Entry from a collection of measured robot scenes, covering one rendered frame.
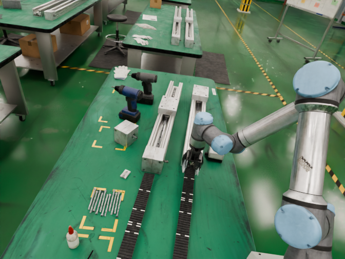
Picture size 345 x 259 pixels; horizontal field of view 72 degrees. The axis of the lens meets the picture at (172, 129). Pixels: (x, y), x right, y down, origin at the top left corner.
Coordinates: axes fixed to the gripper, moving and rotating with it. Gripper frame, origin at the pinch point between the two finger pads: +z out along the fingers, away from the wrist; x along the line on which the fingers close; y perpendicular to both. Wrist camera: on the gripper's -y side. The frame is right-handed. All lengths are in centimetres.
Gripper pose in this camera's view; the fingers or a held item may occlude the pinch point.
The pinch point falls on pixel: (190, 170)
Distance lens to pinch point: 122.6
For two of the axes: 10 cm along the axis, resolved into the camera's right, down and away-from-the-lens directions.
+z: -1.3, 7.9, 6.0
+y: -1.4, 5.8, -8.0
